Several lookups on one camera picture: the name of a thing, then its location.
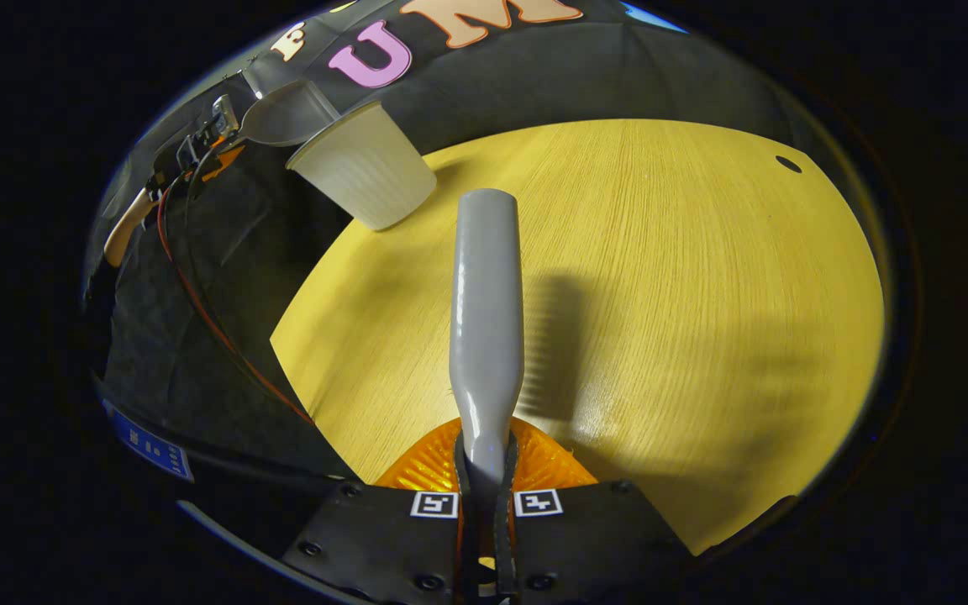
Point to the black backdrop cloth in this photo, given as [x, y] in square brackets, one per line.
[165, 370]

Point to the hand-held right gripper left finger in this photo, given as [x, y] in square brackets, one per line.
[375, 538]

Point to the white ribbed garbage bin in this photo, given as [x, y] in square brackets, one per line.
[366, 168]

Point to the small grey broom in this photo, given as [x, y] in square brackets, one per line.
[486, 319]

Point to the blue printed label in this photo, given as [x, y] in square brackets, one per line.
[152, 445]

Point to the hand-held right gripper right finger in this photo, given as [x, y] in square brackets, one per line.
[593, 538]

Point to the grey plastic dustpan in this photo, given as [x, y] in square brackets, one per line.
[286, 113]

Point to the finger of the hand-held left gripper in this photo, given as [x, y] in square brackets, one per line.
[224, 115]
[222, 163]

